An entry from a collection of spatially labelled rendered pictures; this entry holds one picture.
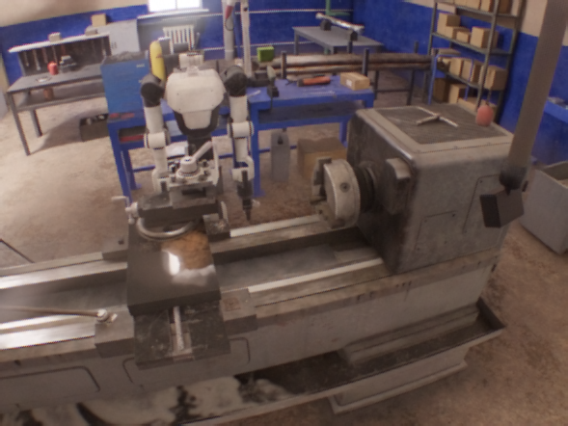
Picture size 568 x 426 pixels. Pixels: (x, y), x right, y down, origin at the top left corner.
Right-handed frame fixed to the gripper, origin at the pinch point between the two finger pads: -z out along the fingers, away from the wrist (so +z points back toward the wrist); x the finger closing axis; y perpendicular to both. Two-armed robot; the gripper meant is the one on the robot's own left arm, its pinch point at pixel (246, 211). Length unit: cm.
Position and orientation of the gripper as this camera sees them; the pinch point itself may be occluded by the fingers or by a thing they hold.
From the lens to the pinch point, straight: 231.1
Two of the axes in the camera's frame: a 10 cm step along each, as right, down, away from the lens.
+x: 2.4, 3.8, -8.9
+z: -0.5, -9.1, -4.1
